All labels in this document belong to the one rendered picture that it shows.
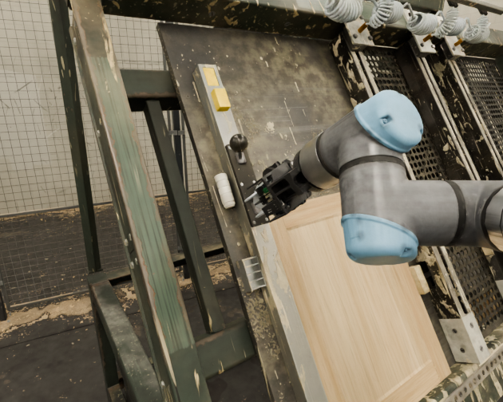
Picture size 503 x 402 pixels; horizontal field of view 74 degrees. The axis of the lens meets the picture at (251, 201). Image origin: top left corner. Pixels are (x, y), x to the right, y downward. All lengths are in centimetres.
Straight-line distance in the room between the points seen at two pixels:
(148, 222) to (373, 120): 44
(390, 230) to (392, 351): 67
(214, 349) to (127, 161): 42
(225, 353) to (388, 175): 53
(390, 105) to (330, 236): 55
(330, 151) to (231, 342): 49
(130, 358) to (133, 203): 73
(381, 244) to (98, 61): 65
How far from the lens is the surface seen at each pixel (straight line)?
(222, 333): 78
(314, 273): 85
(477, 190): 43
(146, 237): 65
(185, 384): 67
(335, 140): 43
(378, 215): 37
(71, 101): 142
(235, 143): 67
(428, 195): 40
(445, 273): 114
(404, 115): 42
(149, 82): 91
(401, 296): 106
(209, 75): 88
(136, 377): 123
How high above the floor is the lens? 163
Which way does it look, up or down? 18 degrees down
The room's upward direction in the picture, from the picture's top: straight up
